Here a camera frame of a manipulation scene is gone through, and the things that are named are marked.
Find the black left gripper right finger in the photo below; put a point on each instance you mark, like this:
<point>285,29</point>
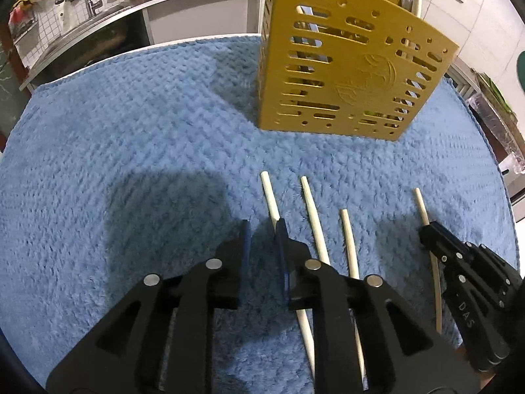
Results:
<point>366,337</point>

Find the blue textured towel mat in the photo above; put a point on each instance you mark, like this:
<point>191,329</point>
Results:
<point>148,161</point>

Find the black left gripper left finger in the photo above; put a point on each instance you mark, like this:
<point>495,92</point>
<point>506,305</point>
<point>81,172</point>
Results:
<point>159,337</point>

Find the yellow perforated utensil holder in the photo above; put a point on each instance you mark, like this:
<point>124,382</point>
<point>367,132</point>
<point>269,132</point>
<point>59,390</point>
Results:
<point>349,67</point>

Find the kitchen counter cabinet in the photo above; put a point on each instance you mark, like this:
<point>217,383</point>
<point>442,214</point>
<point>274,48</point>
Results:
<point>157,22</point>

